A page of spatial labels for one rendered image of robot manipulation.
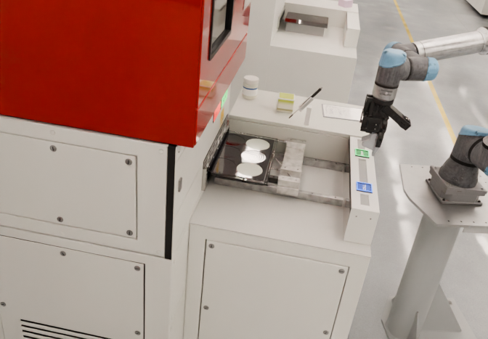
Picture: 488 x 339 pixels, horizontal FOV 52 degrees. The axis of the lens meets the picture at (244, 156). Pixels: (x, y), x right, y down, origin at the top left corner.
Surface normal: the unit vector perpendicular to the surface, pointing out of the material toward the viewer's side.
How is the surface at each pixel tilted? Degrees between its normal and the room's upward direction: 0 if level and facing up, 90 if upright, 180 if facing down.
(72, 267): 90
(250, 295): 90
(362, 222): 90
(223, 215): 0
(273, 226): 0
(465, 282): 0
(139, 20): 90
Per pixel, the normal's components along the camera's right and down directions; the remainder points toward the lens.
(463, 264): 0.10, -0.87
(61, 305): -0.18, 0.47
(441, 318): 0.06, 0.50
